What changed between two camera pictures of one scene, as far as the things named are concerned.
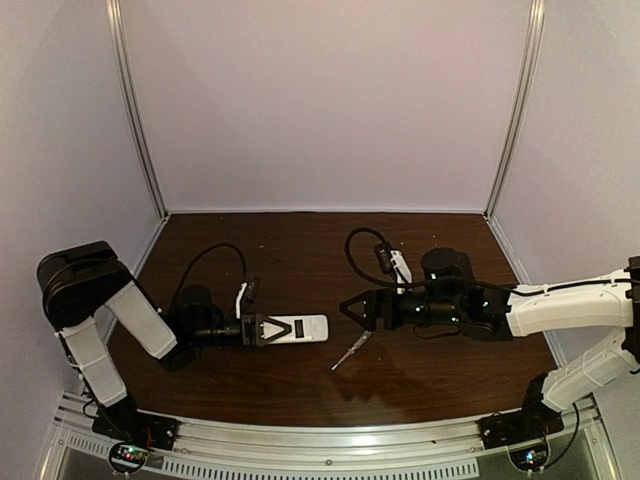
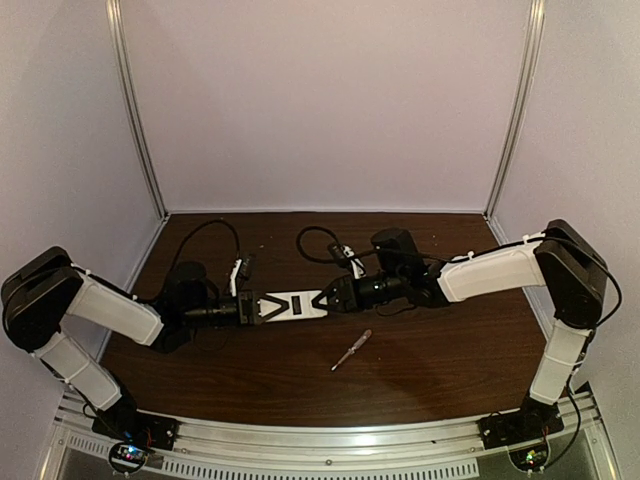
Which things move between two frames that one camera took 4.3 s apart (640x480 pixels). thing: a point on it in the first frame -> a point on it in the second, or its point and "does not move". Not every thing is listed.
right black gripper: (378, 310) -> (347, 293)
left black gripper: (247, 330) -> (246, 307)
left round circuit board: (128, 457) does not move
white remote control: (305, 329) -> (301, 305)
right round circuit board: (530, 459) does not move
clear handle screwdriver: (358, 343) does not move
